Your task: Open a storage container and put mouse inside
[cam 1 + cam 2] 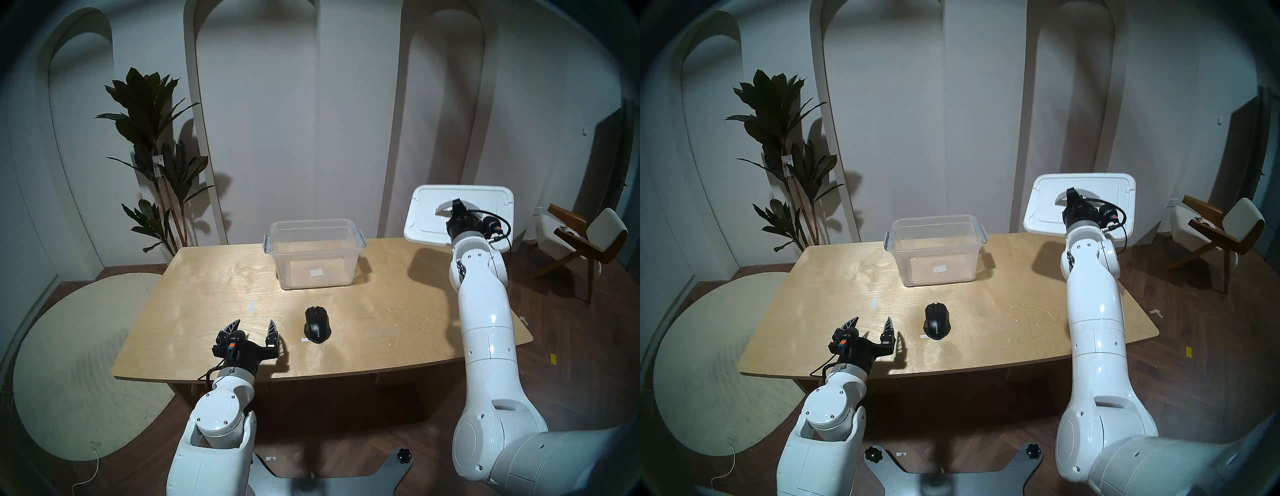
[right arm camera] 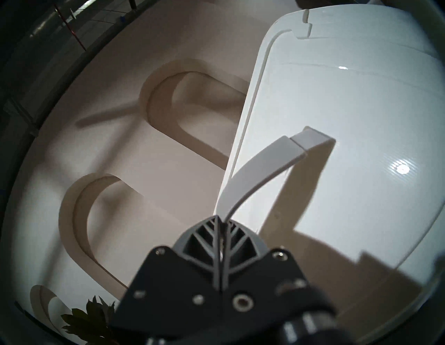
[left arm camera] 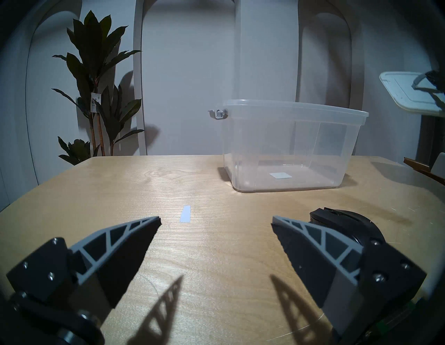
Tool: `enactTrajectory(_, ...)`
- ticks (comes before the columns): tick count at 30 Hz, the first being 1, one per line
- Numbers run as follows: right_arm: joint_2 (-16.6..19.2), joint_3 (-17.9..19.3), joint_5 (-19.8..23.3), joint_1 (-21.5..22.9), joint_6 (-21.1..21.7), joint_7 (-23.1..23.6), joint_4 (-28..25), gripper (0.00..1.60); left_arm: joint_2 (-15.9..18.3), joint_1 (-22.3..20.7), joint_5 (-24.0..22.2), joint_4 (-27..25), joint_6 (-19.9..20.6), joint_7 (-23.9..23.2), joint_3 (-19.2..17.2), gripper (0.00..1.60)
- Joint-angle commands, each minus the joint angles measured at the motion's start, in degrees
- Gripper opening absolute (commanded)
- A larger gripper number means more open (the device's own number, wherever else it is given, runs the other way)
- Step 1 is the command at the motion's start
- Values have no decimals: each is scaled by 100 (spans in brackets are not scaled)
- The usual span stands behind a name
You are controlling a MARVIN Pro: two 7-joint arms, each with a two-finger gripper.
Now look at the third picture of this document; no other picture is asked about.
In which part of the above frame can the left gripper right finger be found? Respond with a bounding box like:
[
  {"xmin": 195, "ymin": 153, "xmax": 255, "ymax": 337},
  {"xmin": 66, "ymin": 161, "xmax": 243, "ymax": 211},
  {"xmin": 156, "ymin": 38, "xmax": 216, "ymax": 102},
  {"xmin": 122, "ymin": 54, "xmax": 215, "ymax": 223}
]
[{"xmin": 271, "ymin": 216, "xmax": 427, "ymax": 334}]

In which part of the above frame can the tall dark green plant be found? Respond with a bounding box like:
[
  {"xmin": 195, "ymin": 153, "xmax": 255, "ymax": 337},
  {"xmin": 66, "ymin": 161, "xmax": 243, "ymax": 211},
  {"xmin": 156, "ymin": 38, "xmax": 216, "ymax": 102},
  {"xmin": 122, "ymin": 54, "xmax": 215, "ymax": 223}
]
[{"xmin": 51, "ymin": 10, "xmax": 145, "ymax": 166}]

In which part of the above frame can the white lid with grey handle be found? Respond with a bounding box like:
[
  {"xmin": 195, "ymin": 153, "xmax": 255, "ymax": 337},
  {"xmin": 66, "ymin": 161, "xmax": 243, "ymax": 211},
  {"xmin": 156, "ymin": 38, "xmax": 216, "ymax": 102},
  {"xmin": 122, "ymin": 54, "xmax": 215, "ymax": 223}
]
[{"xmin": 379, "ymin": 71, "xmax": 445, "ymax": 117}]

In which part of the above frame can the clear plastic storage container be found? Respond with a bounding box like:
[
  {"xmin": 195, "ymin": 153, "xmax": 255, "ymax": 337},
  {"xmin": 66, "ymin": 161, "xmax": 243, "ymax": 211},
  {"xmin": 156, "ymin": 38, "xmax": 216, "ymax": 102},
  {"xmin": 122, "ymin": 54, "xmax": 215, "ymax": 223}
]
[{"xmin": 208, "ymin": 99, "xmax": 370, "ymax": 193}]

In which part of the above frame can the black computer mouse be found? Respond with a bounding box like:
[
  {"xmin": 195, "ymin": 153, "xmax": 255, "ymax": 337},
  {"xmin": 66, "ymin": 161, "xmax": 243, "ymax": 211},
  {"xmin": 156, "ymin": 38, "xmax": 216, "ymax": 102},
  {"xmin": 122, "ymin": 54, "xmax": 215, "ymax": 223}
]
[{"xmin": 309, "ymin": 208, "xmax": 386, "ymax": 251}]

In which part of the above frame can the wooden armchair with white cushions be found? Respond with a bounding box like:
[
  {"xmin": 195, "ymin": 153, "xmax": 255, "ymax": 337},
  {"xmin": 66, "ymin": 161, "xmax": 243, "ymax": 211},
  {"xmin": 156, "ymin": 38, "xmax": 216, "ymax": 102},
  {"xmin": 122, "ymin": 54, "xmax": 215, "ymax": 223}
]
[{"xmin": 403, "ymin": 152, "xmax": 445, "ymax": 185}]

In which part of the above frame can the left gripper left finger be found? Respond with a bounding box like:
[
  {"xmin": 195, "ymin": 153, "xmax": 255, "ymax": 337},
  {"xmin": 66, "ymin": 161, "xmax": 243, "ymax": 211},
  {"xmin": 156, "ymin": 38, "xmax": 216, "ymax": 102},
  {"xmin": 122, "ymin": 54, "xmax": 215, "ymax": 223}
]
[{"xmin": 6, "ymin": 216, "xmax": 162, "ymax": 310}]

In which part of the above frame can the light wooden table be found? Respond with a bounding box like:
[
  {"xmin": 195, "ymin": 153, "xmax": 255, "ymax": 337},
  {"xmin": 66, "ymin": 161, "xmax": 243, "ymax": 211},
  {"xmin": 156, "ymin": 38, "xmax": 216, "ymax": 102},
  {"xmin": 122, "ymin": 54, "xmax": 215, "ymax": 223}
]
[{"xmin": 0, "ymin": 155, "xmax": 445, "ymax": 345}]

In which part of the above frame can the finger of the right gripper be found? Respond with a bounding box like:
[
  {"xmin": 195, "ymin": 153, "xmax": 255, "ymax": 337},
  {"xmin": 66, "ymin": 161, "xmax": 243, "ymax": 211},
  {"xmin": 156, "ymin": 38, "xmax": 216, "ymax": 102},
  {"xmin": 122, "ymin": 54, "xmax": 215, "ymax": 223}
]
[{"xmin": 425, "ymin": 71, "xmax": 445, "ymax": 91}]

